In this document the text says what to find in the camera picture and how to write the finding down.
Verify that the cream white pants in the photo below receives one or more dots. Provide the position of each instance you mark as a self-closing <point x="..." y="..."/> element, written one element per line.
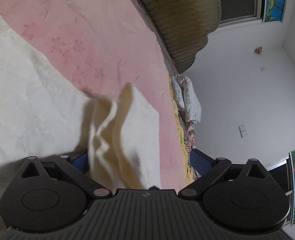
<point x="43" y="114"/>

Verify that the white wall switch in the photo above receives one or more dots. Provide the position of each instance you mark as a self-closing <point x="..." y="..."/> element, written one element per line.
<point x="243" y="131"/>

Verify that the pink bed sheet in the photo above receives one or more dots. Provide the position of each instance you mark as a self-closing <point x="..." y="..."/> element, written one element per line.
<point x="100" y="45"/>

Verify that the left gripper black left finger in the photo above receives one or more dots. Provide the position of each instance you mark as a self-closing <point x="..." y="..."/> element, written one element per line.
<point x="58" y="180"/>

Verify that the white patterned pillow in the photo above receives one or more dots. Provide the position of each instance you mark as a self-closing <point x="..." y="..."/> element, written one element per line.
<point x="187" y="101"/>

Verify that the dark window with frame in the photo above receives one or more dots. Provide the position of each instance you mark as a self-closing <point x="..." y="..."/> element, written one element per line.
<point x="239" y="11"/>

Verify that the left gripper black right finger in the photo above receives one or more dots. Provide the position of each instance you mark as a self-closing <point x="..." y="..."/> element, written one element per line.
<point x="213" y="171"/>

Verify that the olive green padded headboard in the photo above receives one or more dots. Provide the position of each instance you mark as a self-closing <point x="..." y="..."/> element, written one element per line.
<point x="184" y="26"/>

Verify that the blue floral curtain upper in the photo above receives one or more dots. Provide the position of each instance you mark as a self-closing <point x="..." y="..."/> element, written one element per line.
<point x="274" y="10"/>

